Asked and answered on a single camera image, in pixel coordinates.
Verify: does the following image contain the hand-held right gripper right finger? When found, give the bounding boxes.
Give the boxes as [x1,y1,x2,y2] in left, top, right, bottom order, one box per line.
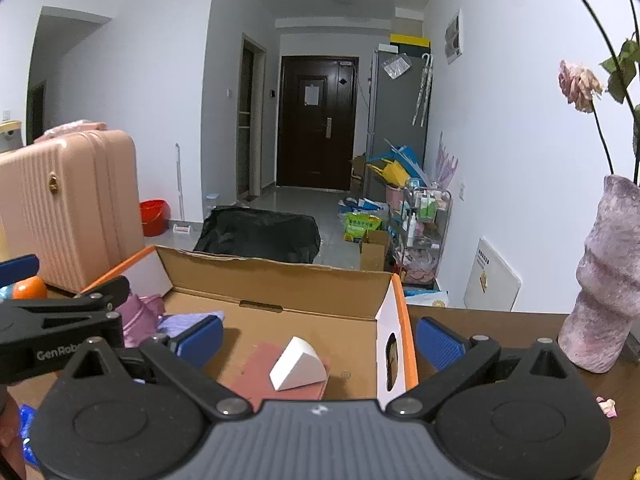
[385,316,581,419]

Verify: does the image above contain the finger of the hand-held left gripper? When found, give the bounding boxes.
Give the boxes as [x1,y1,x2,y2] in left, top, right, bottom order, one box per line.
[0,276,131,334]
[0,254,40,286]

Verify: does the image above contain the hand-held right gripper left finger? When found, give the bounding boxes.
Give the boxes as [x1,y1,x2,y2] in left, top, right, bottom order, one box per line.
[60,316,253,418]

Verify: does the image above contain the pink sponge block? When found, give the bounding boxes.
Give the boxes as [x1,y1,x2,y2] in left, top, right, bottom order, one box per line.
[227,342,333,413]

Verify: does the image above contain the purple satin scrunchie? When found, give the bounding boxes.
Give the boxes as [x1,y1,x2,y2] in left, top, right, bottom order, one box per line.
[117,292,166,348]

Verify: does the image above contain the white wedge sponge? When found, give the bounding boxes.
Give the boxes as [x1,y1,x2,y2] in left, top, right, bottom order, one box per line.
[269,336,328,392]

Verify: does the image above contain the red cardboard box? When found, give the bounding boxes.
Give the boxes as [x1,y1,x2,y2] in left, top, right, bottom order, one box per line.
[80,245,418,411]

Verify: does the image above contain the person's left hand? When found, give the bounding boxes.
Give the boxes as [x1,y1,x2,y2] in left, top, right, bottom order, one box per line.
[0,391,27,480]

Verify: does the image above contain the orange fruit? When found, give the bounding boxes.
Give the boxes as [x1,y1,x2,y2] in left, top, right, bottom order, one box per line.
[12,276,48,301]

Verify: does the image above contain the blue tissue pack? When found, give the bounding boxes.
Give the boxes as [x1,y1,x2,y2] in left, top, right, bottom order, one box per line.
[17,405,42,466]

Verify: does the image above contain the pink ribbed suitcase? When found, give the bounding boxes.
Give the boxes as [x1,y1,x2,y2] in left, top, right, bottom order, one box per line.
[0,120,146,295]

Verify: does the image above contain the white leaning board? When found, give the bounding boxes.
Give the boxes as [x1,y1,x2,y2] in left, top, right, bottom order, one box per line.
[462,237,522,312]

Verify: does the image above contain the small brown carton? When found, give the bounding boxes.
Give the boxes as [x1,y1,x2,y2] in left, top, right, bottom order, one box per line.
[359,230,393,272]

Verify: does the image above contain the black bag on floor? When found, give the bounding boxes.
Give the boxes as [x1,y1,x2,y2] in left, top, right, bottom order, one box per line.
[193,206,322,264]

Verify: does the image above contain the red plastic bucket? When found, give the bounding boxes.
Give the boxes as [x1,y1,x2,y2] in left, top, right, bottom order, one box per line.
[139,200,168,237]

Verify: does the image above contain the white mop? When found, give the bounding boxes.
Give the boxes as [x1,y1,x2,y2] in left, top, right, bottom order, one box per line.
[173,142,194,235]

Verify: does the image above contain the green and yellow sack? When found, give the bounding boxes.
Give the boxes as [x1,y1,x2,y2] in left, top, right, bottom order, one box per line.
[342,212,383,243]

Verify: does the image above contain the mottled pink ceramic vase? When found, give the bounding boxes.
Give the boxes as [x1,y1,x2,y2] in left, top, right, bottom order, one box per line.
[557,175,640,373]

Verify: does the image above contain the purple folded umbrella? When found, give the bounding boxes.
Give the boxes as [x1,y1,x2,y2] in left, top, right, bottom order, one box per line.
[434,132,458,188]

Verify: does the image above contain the blue and yellow bags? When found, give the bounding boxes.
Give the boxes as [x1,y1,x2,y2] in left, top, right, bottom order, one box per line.
[366,145,431,188]

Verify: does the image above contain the open brown carton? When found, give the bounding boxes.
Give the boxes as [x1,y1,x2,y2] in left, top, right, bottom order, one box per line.
[350,154,370,195]

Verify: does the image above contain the grey refrigerator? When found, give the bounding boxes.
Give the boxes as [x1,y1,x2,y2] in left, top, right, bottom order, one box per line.
[365,47,433,196]

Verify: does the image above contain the dark brown entrance door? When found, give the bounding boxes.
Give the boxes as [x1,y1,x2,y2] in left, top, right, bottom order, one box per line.
[276,56,360,192]

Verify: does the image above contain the folded white umbrella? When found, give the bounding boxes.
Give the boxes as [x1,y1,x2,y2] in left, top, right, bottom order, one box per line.
[412,52,434,128]

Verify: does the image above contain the bunch of dried pink roses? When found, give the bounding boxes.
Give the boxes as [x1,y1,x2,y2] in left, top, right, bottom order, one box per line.
[492,0,640,186]

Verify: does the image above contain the yellow and black box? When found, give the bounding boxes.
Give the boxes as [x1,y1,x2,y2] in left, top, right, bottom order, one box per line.
[390,34,431,54]

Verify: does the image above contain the white electrical panel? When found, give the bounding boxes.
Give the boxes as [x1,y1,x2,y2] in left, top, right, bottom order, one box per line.
[444,9,463,65]

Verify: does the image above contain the wire rack with bottles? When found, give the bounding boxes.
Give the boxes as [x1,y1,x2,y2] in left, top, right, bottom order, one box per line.
[387,185,453,286]

